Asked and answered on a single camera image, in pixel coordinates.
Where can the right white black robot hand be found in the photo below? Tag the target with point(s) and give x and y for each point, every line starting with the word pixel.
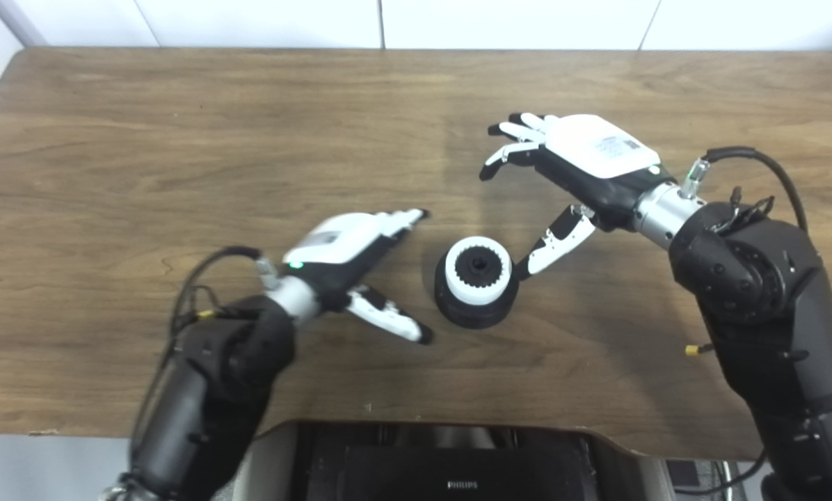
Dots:
pixel 597 149

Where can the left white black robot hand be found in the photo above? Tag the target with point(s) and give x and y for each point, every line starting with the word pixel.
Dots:
pixel 339 240

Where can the round black stepped part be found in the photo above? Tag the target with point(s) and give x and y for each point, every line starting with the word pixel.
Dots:
pixel 475 316

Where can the black Philips device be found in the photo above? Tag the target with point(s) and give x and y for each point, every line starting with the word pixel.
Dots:
pixel 458 466

